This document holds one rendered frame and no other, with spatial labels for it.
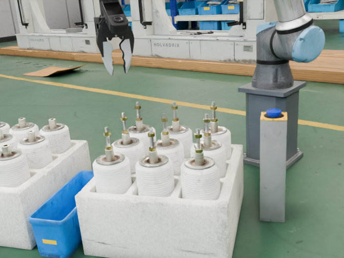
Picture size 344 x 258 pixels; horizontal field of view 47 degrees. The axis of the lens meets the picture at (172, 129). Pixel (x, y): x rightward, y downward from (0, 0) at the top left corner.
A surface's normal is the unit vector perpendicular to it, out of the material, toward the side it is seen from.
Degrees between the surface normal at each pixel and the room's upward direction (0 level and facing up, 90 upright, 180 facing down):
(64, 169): 90
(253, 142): 90
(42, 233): 92
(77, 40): 90
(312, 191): 0
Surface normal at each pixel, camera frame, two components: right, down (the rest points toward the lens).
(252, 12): -0.64, 0.29
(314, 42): 0.44, 0.38
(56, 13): 0.76, 0.16
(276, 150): -0.26, 0.33
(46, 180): 0.96, 0.03
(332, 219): -0.07, -0.94
